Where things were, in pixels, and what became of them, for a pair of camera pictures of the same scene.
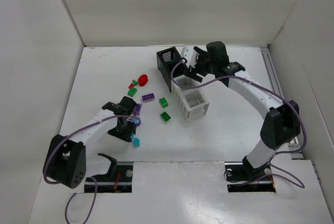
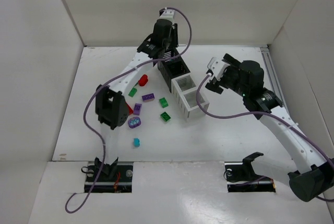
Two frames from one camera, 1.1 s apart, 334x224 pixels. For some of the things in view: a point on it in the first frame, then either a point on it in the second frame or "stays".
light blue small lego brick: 136,142 stays
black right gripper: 195,73 to 222,77
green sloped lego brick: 131,92 stays
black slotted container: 166,60 stays
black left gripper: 123,132 to 168,52
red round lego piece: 143,80 stays
